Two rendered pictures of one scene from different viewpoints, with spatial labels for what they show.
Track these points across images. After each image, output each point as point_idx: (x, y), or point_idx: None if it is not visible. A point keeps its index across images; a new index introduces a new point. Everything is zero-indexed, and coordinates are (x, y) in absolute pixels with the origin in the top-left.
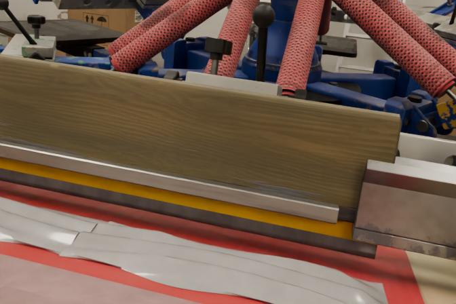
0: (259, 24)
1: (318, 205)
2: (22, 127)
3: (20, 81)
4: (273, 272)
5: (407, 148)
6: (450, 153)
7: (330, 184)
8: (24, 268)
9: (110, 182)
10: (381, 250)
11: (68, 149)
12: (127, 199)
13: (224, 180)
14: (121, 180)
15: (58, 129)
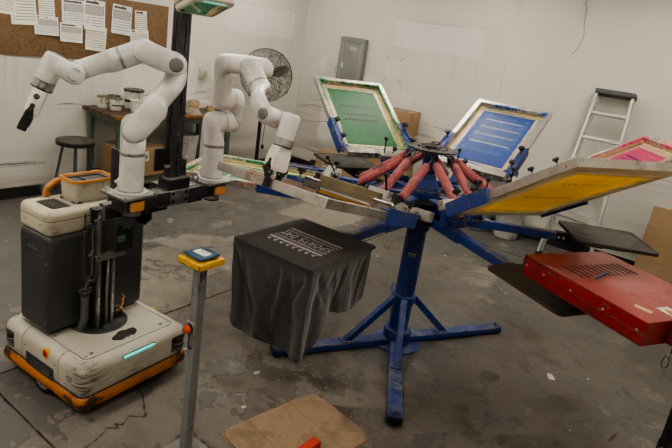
0: (384, 176)
1: (367, 203)
2: (331, 188)
3: (332, 181)
4: None
5: (408, 208)
6: (416, 210)
7: (370, 201)
8: None
9: (342, 198)
10: None
11: (337, 192)
12: (344, 201)
13: (357, 199)
14: (343, 197)
15: (336, 189)
